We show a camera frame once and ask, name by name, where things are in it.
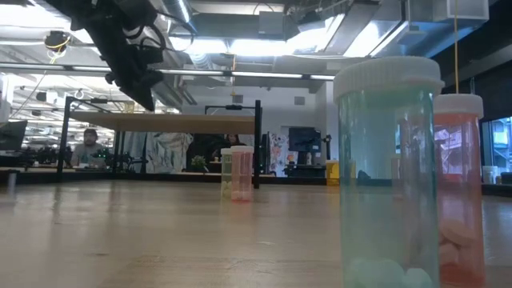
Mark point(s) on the small potted plant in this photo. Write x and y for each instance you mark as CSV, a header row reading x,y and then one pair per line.
x,y
198,162

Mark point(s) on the yellow-green translucent medicine bottle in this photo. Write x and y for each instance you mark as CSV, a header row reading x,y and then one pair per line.
x,y
226,176

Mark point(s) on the black screen on stand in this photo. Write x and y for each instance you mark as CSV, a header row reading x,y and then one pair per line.
x,y
305,140

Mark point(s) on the person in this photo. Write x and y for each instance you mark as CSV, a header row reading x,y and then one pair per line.
x,y
233,140
90,148

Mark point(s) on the grey square vent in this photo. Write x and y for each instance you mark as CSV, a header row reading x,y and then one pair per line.
x,y
299,100
237,98

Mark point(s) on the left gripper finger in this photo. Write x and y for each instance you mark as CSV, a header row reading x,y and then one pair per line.
x,y
155,62
136,84

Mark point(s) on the long fluorescent tube light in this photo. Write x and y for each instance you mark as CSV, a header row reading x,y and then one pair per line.
x,y
260,74

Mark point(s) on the black computer monitor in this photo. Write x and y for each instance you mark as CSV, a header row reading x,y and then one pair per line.
x,y
12,136

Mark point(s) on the red translucent medicine bottle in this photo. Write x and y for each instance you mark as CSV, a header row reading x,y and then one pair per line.
x,y
460,160
242,176

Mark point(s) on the floral patterned cloth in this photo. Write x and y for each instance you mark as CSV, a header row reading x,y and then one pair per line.
x,y
278,154

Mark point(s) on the wooden shelf black frame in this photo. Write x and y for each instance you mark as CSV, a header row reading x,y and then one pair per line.
x,y
160,123

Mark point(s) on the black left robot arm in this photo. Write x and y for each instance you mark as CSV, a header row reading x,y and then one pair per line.
x,y
68,10

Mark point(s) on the white draped cover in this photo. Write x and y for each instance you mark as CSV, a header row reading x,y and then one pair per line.
x,y
168,152

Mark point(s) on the teal translucent medicine bottle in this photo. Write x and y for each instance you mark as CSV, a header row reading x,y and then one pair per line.
x,y
384,160

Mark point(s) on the grey metal post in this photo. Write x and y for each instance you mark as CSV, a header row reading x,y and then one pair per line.
x,y
11,184

